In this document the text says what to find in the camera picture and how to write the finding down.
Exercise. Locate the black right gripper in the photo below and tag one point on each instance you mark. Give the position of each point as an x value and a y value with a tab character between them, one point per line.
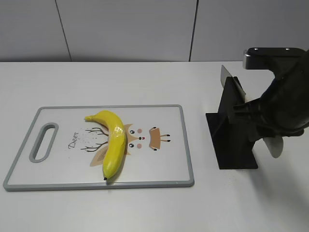
283	109

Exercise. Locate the white handled kitchen knife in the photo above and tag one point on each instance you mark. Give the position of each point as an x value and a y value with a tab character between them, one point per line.
274	144

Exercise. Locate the yellow plastic banana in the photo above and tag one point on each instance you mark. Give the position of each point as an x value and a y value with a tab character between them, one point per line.
110	153

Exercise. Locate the black knife stand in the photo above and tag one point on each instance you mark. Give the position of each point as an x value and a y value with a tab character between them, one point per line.
231	143

